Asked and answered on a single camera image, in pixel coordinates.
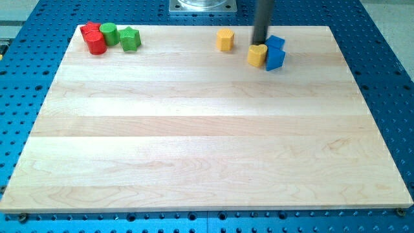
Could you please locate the red cylinder block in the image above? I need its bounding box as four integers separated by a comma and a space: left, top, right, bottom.
85, 31, 107, 55

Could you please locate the yellow hexagon block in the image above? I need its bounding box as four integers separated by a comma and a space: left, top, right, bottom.
216, 28, 235, 52

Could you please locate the light wooden board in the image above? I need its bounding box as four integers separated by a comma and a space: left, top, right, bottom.
1, 25, 413, 214

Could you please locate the red star block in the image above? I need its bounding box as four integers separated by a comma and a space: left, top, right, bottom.
80, 21, 101, 41

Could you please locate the yellow heart block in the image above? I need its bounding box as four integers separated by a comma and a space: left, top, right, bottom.
247, 44, 268, 67

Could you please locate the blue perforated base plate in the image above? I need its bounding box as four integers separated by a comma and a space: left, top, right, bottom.
1, 0, 413, 232

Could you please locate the blue triangle block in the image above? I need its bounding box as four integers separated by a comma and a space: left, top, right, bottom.
266, 47, 286, 71

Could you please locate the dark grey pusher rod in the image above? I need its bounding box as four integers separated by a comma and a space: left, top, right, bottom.
251, 0, 275, 45

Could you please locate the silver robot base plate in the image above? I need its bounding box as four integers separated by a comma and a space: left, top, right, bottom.
169, 0, 237, 14

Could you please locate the green star block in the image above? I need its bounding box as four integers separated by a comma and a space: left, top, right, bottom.
119, 27, 141, 52

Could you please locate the green cylinder block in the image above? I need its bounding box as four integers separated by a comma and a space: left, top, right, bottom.
99, 23, 120, 47

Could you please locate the blue cube block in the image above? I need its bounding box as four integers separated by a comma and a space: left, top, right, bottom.
265, 35, 285, 50

